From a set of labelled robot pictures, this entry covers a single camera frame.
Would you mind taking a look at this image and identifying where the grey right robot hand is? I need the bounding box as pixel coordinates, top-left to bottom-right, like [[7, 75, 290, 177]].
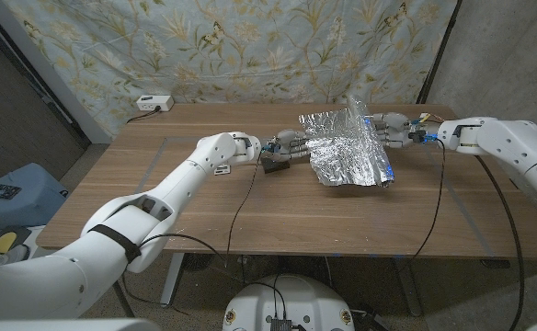
[[364, 111, 428, 149]]

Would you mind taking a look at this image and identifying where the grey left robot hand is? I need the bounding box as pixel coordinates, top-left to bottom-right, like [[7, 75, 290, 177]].
[[261, 128, 315, 164]]

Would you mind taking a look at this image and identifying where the crinkled aluminum foil roll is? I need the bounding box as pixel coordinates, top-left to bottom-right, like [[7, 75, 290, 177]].
[[298, 94, 396, 188]]

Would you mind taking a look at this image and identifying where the white power strip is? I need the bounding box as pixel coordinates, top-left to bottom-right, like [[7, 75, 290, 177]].
[[135, 95, 175, 113]]

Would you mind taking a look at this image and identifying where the black foam block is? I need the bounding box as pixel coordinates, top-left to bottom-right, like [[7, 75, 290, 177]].
[[261, 158, 291, 175]]

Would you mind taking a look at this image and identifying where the black backdrop pole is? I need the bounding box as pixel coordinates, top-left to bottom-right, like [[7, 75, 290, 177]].
[[416, 0, 463, 105]]

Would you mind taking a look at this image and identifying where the floral printed backdrop cloth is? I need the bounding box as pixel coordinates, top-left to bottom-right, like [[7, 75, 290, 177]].
[[1, 0, 461, 139]]

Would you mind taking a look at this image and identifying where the black round fan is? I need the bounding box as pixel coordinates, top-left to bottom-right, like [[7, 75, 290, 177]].
[[186, 253, 214, 272]]

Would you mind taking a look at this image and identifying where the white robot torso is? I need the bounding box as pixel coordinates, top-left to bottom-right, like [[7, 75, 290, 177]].
[[222, 274, 355, 331]]

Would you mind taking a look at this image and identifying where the white table leg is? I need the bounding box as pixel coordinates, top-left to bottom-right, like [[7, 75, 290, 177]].
[[159, 252, 185, 308], [394, 257, 422, 317]]

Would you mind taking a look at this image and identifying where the black power adapter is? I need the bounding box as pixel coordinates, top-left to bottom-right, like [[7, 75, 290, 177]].
[[350, 307, 389, 331]]

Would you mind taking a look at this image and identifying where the blue plastic bin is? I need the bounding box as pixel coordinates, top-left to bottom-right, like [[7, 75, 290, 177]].
[[0, 162, 70, 230]]

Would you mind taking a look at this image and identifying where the black printed card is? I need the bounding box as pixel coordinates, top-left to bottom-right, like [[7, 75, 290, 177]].
[[0, 183, 22, 200]]

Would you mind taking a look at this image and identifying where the grey sneaker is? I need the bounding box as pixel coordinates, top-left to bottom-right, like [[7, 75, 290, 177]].
[[0, 245, 29, 267]]

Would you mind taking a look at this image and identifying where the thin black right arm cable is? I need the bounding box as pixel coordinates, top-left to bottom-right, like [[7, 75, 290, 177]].
[[410, 137, 447, 263]]

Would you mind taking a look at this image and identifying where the black power strip cord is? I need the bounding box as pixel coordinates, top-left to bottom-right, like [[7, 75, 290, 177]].
[[126, 106, 162, 124]]

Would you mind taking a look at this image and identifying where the black torso cable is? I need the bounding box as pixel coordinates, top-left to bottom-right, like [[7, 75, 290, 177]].
[[247, 274, 289, 319]]

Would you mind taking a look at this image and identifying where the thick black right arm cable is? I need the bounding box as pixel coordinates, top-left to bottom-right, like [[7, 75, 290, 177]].
[[474, 154, 526, 331]]

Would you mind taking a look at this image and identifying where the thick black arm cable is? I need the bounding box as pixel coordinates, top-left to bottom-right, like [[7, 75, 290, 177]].
[[474, 154, 526, 331], [111, 280, 136, 318]]

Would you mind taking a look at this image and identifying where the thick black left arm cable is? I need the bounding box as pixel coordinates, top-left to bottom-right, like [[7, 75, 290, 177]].
[[111, 280, 136, 318]]

